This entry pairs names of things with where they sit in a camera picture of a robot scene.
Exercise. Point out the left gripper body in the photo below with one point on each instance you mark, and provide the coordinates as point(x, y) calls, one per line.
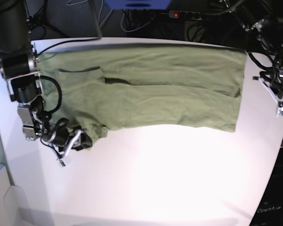
point(273, 82)

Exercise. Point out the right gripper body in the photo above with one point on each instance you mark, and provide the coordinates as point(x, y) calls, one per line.
point(61, 141)

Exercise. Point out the green T-shirt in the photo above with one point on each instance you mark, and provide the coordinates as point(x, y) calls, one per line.
point(115, 88)

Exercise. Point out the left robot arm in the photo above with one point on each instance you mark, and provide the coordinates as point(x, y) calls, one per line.
point(256, 17)

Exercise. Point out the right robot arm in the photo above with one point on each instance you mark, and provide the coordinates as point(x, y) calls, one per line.
point(18, 67)

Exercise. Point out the white side panel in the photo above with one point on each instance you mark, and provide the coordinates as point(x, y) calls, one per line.
point(10, 211)

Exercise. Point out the black power strip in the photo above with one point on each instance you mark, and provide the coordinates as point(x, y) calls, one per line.
point(191, 16)

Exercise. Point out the black OpenArm case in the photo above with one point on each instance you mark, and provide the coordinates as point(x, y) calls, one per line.
point(268, 214)

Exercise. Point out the blue box overhead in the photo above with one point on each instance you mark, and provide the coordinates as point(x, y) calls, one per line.
point(138, 4)

